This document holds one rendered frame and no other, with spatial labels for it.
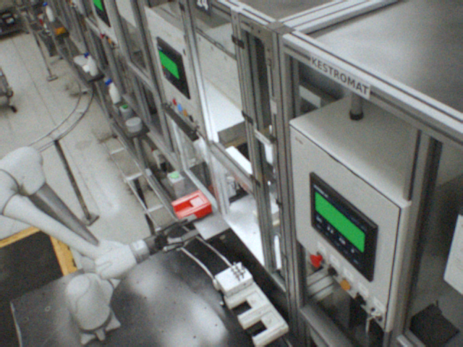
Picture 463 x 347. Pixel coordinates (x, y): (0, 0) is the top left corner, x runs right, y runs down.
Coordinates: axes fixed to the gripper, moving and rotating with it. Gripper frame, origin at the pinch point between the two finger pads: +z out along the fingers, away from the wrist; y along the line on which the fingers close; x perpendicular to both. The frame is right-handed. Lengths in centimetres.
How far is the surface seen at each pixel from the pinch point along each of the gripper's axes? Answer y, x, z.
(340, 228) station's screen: 48, -72, 18
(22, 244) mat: -111, 173, -84
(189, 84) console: 49, 24, 20
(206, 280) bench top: -44.4, 7.1, 2.8
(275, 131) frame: 59, -38, 21
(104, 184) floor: -112, 204, -9
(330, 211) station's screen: 51, -68, 18
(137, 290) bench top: -44, 21, -28
